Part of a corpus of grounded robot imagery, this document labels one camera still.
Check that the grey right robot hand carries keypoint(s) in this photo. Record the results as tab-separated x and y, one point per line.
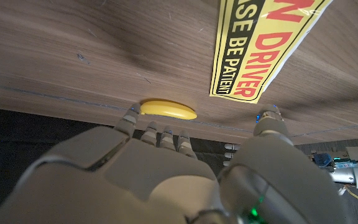
166	186

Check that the yellow banana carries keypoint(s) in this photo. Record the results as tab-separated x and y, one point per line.
166	109

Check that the yellow new driver bumper sticker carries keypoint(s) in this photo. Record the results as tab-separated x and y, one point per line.
247	56

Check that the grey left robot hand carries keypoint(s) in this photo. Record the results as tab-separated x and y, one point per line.
231	154

